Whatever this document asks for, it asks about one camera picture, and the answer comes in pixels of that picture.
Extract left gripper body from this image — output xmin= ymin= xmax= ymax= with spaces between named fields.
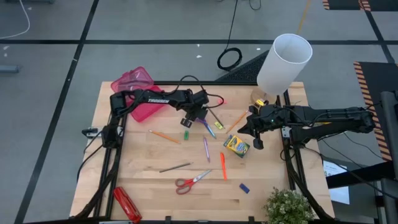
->
xmin=180 ymin=89 xmax=211 ymax=128

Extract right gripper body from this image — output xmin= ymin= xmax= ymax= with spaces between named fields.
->
xmin=251 ymin=100 xmax=282 ymax=151

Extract orange pencil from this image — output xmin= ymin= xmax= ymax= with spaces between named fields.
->
xmin=225 ymin=110 xmax=249 ymax=134
xmin=148 ymin=129 xmax=182 ymax=145

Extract yellow green crayon box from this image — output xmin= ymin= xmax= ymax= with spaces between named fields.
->
xmin=223 ymin=134 xmax=251 ymax=159

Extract blue purple pen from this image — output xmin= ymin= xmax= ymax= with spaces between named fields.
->
xmin=196 ymin=117 xmax=217 ymax=140

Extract orange marker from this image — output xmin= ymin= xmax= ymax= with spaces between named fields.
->
xmin=220 ymin=151 xmax=228 ymax=181

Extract grey pencil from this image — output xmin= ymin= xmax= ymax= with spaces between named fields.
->
xmin=159 ymin=161 xmax=194 ymax=174

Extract red handled scissors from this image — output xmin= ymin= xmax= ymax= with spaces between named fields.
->
xmin=175 ymin=169 xmax=213 ymax=195

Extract black floor mat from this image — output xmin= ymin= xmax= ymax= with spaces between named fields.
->
xmin=215 ymin=49 xmax=271 ymax=83

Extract white shade table lamp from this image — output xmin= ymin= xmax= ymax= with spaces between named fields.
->
xmin=250 ymin=33 xmax=313 ymax=110

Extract pink transparent pencil case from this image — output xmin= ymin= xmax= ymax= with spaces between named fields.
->
xmin=111 ymin=66 xmax=169 ymax=123

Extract small potted plant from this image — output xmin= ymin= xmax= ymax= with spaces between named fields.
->
xmin=263 ymin=187 xmax=315 ymax=224

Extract white paper sheet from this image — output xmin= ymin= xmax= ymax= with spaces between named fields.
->
xmin=323 ymin=160 xmax=351 ymax=205

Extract black metal beam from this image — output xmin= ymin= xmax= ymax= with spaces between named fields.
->
xmin=326 ymin=161 xmax=396 ymax=189

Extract hazard striped black mat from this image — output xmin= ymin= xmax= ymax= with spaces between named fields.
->
xmin=353 ymin=61 xmax=398 ymax=162
xmin=322 ymin=0 xmax=398 ymax=12

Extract red stapler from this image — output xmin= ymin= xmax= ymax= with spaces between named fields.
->
xmin=113 ymin=186 xmax=143 ymax=224

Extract grey metal foot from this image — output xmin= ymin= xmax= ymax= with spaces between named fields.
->
xmin=0 ymin=64 xmax=21 ymax=74

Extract coiled black cable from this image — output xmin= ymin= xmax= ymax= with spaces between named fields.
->
xmin=216 ymin=0 xmax=243 ymax=72

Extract grey metal post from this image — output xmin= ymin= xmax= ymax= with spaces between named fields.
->
xmin=381 ymin=91 xmax=398 ymax=224

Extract black power cable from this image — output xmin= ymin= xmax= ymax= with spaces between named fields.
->
xmin=76 ymin=143 xmax=105 ymax=183

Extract white floor cable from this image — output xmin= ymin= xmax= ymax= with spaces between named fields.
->
xmin=0 ymin=0 xmax=31 ymax=40

